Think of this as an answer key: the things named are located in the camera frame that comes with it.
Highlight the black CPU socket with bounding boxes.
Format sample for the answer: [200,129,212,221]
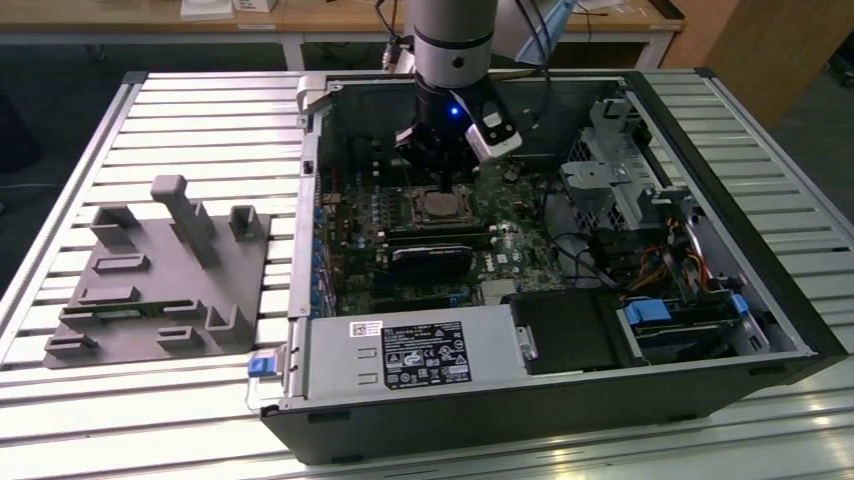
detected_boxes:
[404,184,481,228]

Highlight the black RAM slot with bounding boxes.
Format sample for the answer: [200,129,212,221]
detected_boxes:
[370,154,403,187]

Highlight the black RAM stick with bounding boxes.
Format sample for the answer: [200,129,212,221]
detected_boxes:
[384,233,497,249]
[384,224,497,239]

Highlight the black graphics card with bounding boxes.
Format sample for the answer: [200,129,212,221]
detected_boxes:
[388,242,477,279]

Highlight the green motherboard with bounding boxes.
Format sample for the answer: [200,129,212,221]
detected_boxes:
[312,159,582,315]

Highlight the small silver heatsink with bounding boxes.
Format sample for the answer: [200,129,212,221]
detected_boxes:
[481,279,519,304]

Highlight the grey metal drive cage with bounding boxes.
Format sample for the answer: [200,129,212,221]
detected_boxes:
[557,97,690,232]

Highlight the black drive bay box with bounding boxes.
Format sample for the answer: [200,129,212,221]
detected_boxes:
[499,289,637,376]

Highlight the grey power supply unit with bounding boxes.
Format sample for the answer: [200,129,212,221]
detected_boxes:
[283,305,537,401]

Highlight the blue disk carrier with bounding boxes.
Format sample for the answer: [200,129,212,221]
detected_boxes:
[622,297,673,329]

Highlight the white box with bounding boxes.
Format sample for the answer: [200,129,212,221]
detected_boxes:
[179,0,239,21]

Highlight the blue power supply tab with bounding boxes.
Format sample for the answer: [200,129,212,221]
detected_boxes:
[247,351,282,379]

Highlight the grey parts rack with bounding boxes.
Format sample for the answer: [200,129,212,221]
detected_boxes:
[40,174,275,371]

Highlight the black open PC case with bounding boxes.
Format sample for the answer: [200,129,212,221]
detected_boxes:
[258,68,850,464]

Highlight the wooden desk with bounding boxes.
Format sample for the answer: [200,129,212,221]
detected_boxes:
[0,0,689,71]

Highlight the wooden cabinet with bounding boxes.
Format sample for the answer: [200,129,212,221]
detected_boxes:
[703,0,854,132]

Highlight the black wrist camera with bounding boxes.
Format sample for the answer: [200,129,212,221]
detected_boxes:
[392,124,429,164]

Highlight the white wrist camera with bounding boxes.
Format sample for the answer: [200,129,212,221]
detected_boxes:
[465,92,525,162]

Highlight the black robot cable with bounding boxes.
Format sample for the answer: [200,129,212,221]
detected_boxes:
[506,0,559,134]

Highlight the black internal cable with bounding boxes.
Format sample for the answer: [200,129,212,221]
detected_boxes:
[545,230,630,292]

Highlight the orange and red wires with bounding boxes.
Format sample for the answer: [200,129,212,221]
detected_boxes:
[634,248,710,292]

